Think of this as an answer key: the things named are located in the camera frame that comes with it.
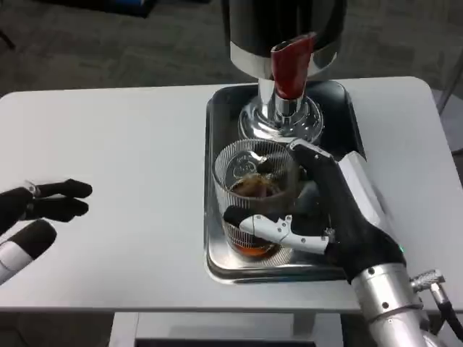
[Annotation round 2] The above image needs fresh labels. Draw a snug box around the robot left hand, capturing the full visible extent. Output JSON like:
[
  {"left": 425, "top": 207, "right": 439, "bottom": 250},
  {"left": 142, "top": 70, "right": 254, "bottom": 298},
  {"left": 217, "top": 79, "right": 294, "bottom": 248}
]
[{"left": 0, "top": 178, "right": 93, "bottom": 286}]

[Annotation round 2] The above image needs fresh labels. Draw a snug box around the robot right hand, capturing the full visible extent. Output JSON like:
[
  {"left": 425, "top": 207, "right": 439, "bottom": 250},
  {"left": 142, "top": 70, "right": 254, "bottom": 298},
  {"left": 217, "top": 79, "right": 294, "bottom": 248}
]
[{"left": 223, "top": 139, "right": 405, "bottom": 286}]

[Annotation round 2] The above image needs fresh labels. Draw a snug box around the clear ribbed glass cup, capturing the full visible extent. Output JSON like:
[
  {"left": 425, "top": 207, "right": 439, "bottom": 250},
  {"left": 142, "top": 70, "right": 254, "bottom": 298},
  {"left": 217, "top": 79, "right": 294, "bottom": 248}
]
[{"left": 212, "top": 140, "right": 302, "bottom": 259}]

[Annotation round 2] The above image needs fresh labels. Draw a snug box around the steel drip tray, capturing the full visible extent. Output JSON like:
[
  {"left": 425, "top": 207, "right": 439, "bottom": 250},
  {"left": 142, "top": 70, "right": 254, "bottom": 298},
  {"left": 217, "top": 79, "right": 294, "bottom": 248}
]
[{"left": 204, "top": 80, "right": 367, "bottom": 286}]

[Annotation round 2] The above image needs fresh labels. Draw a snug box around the grey chair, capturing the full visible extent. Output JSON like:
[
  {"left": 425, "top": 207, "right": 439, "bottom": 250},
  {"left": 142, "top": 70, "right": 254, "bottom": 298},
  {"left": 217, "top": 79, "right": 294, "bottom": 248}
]
[{"left": 433, "top": 46, "right": 463, "bottom": 155}]

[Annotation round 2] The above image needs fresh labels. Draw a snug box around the black steel drink dispenser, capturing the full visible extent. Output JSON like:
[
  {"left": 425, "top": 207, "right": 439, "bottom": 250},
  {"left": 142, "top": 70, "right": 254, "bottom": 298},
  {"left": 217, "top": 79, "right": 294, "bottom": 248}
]
[{"left": 220, "top": 0, "right": 348, "bottom": 146}]

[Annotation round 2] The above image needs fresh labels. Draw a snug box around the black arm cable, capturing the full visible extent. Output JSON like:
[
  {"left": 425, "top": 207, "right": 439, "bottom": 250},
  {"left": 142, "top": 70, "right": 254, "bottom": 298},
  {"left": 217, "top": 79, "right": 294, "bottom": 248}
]
[{"left": 410, "top": 269, "right": 463, "bottom": 347}]

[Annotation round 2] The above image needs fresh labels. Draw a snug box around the red dispenser tap handle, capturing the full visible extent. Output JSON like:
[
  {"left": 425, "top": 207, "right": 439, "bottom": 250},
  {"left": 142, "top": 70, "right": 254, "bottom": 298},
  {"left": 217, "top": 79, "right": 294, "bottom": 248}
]
[{"left": 271, "top": 32, "right": 318, "bottom": 100}]

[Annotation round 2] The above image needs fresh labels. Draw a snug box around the white table frame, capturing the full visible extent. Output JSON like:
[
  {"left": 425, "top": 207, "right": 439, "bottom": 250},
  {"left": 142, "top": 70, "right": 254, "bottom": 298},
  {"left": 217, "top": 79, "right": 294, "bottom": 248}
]
[{"left": 108, "top": 311, "right": 344, "bottom": 347}]

